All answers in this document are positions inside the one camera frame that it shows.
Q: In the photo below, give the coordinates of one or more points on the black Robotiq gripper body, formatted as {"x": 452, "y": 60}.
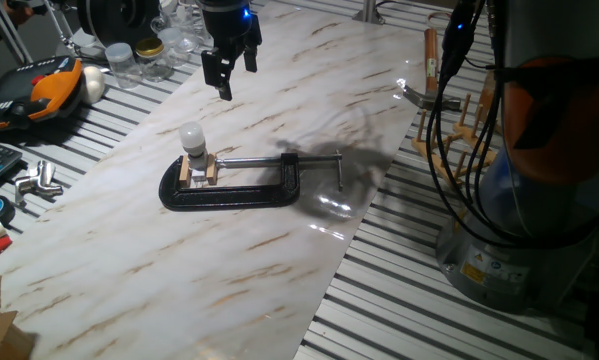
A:
{"x": 226, "y": 22}

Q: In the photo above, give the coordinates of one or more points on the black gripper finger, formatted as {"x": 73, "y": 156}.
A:
{"x": 220, "y": 72}
{"x": 251, "y": 50}

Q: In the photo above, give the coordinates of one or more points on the white light bulb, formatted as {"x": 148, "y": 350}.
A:
{"x": 192, "y": 136}

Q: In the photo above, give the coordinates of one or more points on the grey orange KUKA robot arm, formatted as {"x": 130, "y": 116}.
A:
{"x": 529, "y": 200}

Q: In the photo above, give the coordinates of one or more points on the person hand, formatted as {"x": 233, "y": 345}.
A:
{"x": 20, "y": 14}

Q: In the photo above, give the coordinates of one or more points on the small clear plastic jar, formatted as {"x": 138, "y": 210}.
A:
{"x": 173, "y": 45}

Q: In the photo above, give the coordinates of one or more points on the glass jar gold lid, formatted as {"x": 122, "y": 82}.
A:
{"x": 151, "y": 57}

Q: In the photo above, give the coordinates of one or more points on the clear jar white lid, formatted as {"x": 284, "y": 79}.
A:
{"x": 123, "y": 65}

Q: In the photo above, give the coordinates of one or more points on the small wooden block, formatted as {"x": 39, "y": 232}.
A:
{"x": 184, "y": 172}
{"x": 211, "y": 170}

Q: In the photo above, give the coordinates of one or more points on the black round device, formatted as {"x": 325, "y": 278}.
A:
{"x": 114, "y": 20}

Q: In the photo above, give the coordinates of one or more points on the black iron C-clamp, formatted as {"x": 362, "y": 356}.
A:
{"x": 229, "y": 196}

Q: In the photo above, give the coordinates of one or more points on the white egg-shaped object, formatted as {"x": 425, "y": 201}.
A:
{"x": 94, "y": 84}

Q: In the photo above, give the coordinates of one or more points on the thin metal rod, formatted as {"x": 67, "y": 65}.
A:
{"x": 60, "y": 25}

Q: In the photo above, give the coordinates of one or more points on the orange black teach pendant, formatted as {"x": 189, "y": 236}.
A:
{"x": 49, "y": 92}

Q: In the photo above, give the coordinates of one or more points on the marble pattern mat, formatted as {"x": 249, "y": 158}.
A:
{"x": 179, "y": 280}

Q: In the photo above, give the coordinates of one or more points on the silver metal pipe fitting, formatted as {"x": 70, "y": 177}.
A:
{"x": 36, "y": 182}

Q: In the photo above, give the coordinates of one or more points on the wooden peg rack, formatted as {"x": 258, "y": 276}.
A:
{"x": 466, "y": 135}

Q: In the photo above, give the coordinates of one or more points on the aluminium profile post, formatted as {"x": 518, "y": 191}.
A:
{"x": 369, "y": 12}
{"x": 8, "y": 30}

